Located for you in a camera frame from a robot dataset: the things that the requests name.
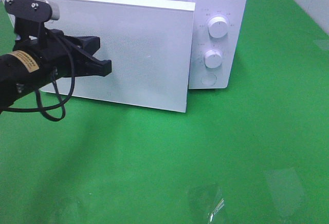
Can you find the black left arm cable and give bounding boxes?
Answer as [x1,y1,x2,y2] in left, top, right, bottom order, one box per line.
[5,30,77,122]

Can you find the white microwave knob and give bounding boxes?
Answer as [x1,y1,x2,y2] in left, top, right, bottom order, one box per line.
[204,50,223,69]
[208,16,228,39]

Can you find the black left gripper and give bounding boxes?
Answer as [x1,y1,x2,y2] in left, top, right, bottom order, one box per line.
[12,29,112,80]

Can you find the white microwave oven body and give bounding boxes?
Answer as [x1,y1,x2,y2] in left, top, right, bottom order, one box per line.
[7,0,248,90]

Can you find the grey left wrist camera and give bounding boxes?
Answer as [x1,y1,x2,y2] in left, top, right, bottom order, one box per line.
[4,0,60,24]

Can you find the lower white microwave knob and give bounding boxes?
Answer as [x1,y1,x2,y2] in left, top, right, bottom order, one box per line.
[204,50,223,69]

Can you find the white microwave door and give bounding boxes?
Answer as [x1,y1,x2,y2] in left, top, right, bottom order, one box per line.
[46,0,196,112]

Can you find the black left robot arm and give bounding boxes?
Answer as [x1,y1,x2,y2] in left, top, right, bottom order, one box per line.
[1,29,112,113]

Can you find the clear tape patch far right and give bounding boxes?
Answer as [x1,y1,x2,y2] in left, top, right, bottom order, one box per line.
[313,40,329,51]

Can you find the upper white microwave knob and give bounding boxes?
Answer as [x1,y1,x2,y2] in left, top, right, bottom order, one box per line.
[208,16,228,39]

